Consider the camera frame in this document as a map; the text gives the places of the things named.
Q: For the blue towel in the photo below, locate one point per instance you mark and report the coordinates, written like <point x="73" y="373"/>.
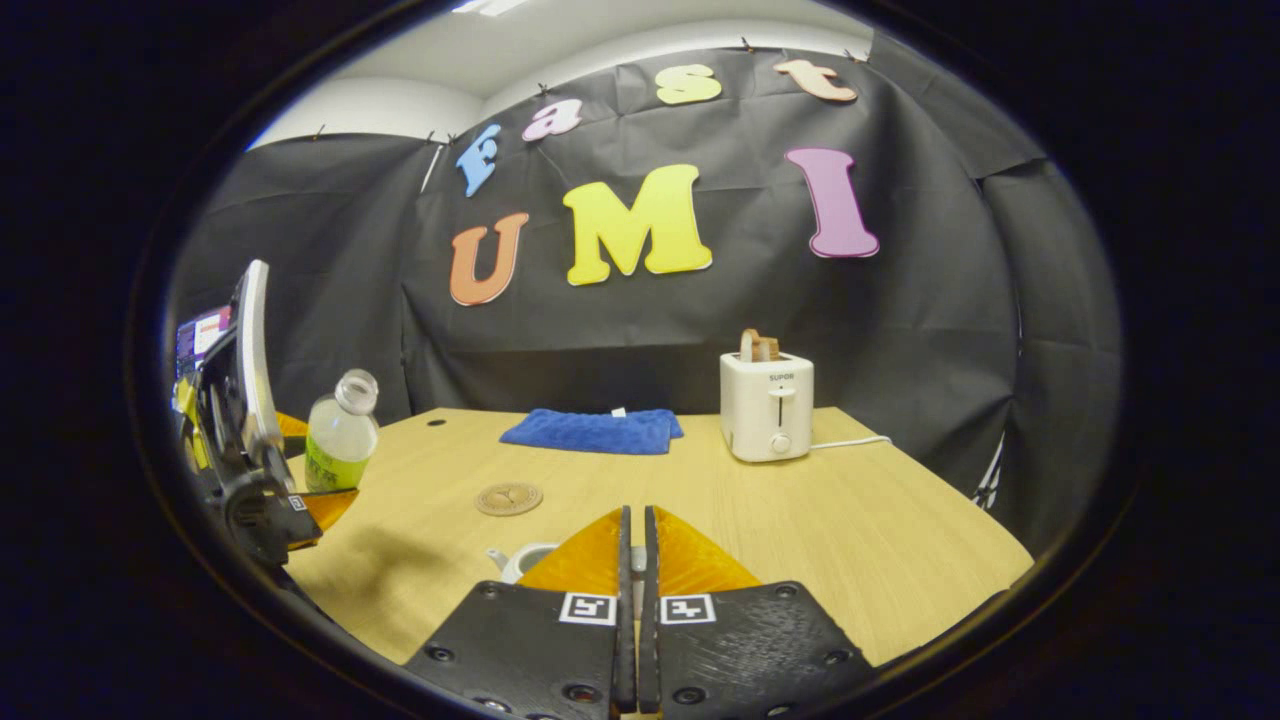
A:
<point x="595" y="432"/>

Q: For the clear green-label water bottle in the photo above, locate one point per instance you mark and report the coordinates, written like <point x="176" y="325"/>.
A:
<point x="340" y="440"/>

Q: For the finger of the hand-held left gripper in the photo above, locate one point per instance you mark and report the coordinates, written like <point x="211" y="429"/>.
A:
<point x="325" y="505"/>
<point x="292" y="426"/>

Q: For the grey teacup lid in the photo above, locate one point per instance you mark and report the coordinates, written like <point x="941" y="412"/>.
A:
<point x="638" y="560"/>

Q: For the round brown coaster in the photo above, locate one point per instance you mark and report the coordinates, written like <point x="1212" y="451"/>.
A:
<point x="508" y="498"/>

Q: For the white toaster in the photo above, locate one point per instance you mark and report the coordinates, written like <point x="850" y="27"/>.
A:
<point x="765" y="410"/>

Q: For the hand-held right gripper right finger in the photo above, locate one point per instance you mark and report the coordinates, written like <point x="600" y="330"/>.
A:
<point x="750" y="650"/>

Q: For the bread slice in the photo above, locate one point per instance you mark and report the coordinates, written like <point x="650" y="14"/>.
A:
<point x="758" y="346"/>

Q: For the computer monitor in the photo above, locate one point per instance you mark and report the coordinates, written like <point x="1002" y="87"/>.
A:
<point x="200" y="335"/>

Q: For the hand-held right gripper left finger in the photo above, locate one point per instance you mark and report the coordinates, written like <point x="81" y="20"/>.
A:
<point x="520" y="650"/>

